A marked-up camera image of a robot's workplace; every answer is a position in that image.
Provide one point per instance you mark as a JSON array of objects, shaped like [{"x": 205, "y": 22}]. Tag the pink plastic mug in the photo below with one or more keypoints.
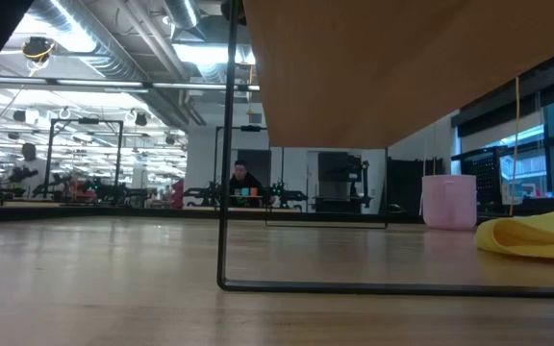
[{"x": 448, "y": 202}]

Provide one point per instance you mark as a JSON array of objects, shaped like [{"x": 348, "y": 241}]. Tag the wooden shelf with black legs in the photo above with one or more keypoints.
[{"x": 378, "y": 67}]

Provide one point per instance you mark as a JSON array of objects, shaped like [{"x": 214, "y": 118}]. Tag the small orange cup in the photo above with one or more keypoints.
[{"x": 254, "y": 191}]

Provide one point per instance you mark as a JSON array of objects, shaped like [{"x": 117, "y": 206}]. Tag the person at background table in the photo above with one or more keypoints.
[{"x": 244, "y": 185}]

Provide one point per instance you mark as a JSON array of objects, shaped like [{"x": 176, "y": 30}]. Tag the small blue cup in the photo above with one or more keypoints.
[{"x": 245, "y": 191}]

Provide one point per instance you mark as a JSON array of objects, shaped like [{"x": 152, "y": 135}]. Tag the black cabinet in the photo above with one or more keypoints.
[{"x": 342, "y": 180}]

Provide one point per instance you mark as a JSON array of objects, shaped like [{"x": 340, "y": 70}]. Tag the red object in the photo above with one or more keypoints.
[{"x": 177, "y": 193}]

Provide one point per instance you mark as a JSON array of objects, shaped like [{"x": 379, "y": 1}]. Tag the background robot station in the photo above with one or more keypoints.
[{"x": 89, "y": 190}]

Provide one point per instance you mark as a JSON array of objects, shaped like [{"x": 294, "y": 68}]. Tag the black perforated panel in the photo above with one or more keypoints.
[{"x": 481, "y": 178}]

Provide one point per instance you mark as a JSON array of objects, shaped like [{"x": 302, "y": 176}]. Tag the person in white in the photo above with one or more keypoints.
[{"x": 29, "y": 168}]

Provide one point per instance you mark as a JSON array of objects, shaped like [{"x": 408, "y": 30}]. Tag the yellow cloth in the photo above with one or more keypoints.
[{"x": 536, "y": 235}]

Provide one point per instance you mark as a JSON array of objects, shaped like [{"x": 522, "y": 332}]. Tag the black aluminium table frame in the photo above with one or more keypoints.
[{"x": 113, "y": 213}]

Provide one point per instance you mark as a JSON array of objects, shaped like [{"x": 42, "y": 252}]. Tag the silver ventilation duct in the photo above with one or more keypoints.
[{"x": 181, "y": 12}]

